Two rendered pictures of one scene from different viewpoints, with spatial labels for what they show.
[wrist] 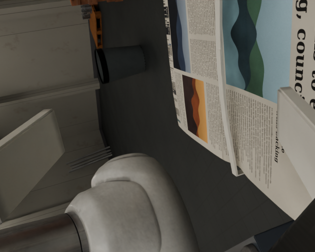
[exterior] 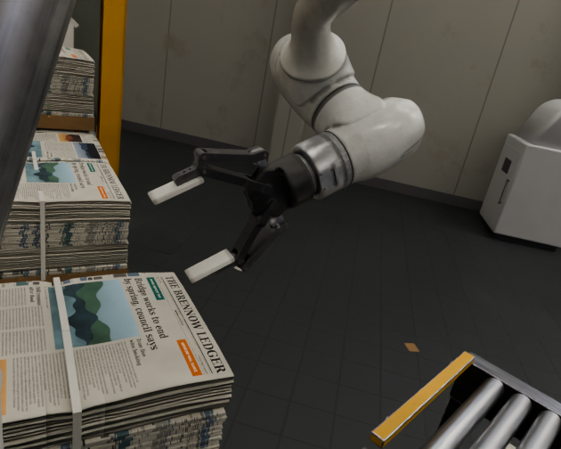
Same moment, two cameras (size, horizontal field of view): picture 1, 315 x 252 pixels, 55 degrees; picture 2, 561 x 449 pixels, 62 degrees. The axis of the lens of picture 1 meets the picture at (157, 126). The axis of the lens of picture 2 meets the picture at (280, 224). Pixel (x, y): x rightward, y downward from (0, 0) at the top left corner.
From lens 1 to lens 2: 0.75 m
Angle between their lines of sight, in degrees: 129
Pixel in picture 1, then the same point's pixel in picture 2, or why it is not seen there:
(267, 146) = (126, 363)
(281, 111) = (192, 270)
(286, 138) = (201, 270)
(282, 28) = (123, 310)
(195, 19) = not seen: outside the picture
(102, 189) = not seen: outside the picture
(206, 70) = (15, 349)
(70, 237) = not seen: outside the picture
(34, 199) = not seen: outside the picture
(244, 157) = (92, 389)
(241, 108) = (81, 357)
